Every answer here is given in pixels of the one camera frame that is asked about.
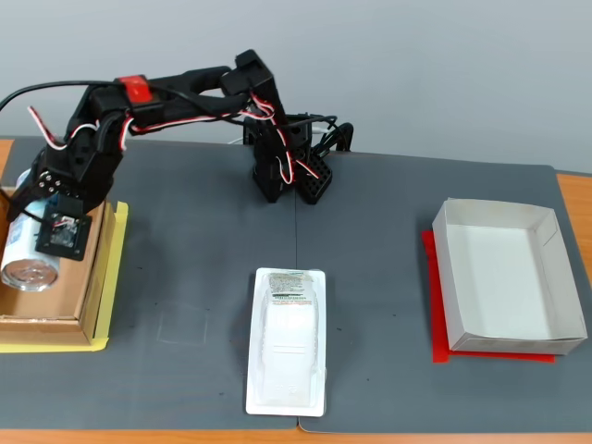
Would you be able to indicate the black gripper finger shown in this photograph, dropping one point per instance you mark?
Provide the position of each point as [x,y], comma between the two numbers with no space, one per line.
[25,199]

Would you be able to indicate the white blue drink can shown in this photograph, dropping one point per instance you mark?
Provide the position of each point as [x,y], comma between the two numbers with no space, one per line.
[25,263]

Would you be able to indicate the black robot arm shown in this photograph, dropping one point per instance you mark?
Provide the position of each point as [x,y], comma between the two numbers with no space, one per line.
[252,76]

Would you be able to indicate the brown cardboard box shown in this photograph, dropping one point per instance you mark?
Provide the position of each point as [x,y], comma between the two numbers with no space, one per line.
[69,296]

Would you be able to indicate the white paper box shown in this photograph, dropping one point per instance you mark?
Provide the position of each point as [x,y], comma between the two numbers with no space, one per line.
[499,282]

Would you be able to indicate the red tape band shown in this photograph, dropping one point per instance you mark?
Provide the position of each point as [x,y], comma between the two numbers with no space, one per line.
[136,90]

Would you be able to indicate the yellow paper sheet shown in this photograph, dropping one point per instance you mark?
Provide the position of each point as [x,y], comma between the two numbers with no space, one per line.
[113,277]

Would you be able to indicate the grey table mat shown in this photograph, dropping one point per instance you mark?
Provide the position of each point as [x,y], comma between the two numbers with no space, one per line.
[379,277]
[185,384]

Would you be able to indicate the white plastic tray package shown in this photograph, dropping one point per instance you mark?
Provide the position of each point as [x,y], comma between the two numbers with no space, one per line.
[287,342]

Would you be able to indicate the red paper sheet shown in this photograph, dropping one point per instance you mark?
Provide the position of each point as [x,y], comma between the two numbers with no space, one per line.
[437,314]

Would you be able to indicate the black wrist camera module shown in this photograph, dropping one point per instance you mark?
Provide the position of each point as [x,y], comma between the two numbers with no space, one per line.
[62,231]

